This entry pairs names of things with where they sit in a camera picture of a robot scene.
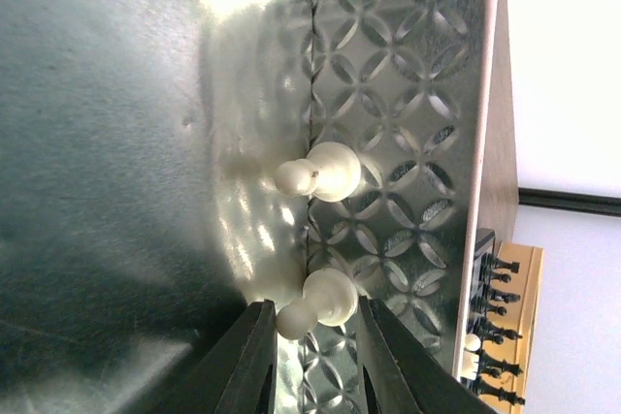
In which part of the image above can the pink metal tin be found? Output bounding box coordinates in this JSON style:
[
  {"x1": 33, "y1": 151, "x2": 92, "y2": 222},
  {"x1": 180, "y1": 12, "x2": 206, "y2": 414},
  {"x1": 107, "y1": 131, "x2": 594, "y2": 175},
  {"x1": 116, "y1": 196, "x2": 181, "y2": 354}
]
[{"x1": 1, "y1": 0, "x2": 499, "y2": 413}]

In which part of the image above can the yellow metal tin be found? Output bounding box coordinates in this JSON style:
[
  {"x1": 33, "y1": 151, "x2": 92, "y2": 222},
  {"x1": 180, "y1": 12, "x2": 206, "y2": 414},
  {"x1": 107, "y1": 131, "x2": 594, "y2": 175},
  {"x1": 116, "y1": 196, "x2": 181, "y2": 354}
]
[{"x1": 482, "y1": 242, "x2": 544, "y2": 398}]

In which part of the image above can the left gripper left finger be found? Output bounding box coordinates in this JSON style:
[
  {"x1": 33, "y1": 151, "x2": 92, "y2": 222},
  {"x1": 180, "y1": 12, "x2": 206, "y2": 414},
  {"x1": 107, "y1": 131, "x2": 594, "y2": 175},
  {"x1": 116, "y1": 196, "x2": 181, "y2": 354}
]
[{"x1": 148, "y1": 300, "x2": 278, "y2": 414}]

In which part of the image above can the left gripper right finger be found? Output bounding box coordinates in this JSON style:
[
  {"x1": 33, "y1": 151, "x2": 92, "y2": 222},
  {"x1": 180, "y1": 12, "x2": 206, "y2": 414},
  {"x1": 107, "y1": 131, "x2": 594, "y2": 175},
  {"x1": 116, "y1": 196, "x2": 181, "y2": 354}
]
[{"x1": 357, "y1": 297, "x2": 494, "y2": 414}]

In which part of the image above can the black chess piece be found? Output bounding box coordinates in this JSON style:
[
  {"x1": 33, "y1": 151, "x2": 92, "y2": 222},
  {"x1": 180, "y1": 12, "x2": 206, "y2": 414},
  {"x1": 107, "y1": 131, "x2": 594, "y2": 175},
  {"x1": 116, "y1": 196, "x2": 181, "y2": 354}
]
[
  {"x1": 489, "y1": 272, "x2": 511, "y2": 283},
  {"x1": 487, "y1": 289, "x2": 521, "y2": 303},
  {"x1": 491, "y1": 257, "x2": 520, "y2": 273},
  {"x1": 479, "y1": 354, "x2": 524, "y2": 378},
  {"x1": 483, "y1": 328, "x2": 523, "y2": 344},
  {"x1": 485, "y1": 303, "x2": 507, "y2": 316},
  {"x1": 474, "y1": 384, "x2": 526, "y2": 405}
]

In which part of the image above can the white chess pawn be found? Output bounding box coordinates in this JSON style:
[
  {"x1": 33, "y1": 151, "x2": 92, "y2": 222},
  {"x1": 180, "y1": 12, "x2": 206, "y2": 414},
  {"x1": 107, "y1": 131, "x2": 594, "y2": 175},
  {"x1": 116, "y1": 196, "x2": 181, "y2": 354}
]
[
  {"x1": 274, "y1": 142, "x2": 362, "y2": 203},
  {"x1": 276, "y1": 269, "x2": 359, "y2": 340}
]

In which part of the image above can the white chess piece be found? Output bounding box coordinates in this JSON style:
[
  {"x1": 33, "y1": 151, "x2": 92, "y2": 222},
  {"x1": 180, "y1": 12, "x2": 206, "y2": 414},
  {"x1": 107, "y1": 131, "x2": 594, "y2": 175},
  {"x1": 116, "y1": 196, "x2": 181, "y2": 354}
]
[{"x1": 464, "y1": 334, "x2": 481, "y2": 352}]

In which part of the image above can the black white chessboard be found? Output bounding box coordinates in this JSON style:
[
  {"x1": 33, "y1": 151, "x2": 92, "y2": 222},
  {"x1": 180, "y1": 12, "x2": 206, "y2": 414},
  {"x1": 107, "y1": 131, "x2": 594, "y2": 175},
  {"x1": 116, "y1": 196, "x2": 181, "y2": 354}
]
[{"x1": 460, "y1": 227, "x2": 497, "y2": 396}]

